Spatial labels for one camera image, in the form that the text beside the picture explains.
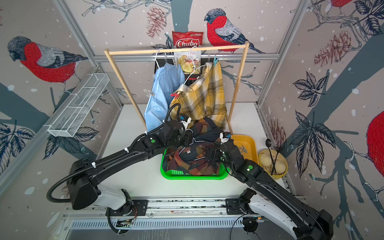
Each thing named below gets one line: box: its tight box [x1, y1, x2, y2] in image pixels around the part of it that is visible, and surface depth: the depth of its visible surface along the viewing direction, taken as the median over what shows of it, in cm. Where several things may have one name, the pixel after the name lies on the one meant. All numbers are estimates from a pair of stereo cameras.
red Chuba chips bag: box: [172, 31, 204, 49], surface depth 86 cm
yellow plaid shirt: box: [170, 62, 227, 129], surface depth 88 cm
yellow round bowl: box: [258, 148, 289, 180], surface depth 86 cm
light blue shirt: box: [144, 62, 185, 132], surface depth 69 cm
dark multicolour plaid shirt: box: [162, 117, 223, 176], surface depth 83 cm
